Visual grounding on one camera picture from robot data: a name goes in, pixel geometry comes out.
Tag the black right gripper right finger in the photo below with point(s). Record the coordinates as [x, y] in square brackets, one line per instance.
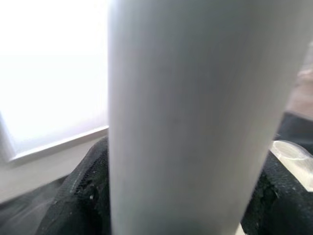
[281, 210]

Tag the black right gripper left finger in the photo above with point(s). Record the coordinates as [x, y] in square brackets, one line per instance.
[85, 200]

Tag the white plastic table leg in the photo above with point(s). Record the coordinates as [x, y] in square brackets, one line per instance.
[195, 122]

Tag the crumpled clear tape patch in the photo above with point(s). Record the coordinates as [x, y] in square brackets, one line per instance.
[293, 159]

